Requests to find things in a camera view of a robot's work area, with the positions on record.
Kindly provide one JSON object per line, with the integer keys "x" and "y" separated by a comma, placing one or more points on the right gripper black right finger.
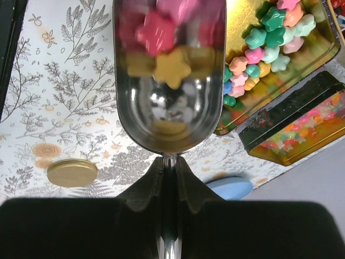
{"x": 215, "y": 228}

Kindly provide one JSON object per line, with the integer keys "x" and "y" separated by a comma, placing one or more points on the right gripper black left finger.
{"x": 125, "y": 226}

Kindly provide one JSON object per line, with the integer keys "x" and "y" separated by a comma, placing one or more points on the yellow star candy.
{"x": 171, "y": 69}

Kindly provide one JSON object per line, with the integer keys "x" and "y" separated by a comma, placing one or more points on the silver metal scoop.
{"x": 164, "y": 121}

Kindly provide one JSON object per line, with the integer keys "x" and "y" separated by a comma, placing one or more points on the tin of star candies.
{"x": 282, "y": 47}

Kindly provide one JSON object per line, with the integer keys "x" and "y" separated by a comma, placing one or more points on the pink star candy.
{"x": 157, "y": 34}

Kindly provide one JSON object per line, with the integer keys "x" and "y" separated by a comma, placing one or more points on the tin of gummy candies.
{"x": 297, "y": 123}

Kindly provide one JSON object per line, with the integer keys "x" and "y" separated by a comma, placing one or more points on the blue plate on table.
{"x": 231, "y": 187}

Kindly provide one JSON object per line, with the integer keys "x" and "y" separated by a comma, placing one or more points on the gold round lid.
{"x": 72, "y": 173}

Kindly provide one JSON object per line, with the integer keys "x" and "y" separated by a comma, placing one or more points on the floral table mat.
{"x": 61, "y": 104}

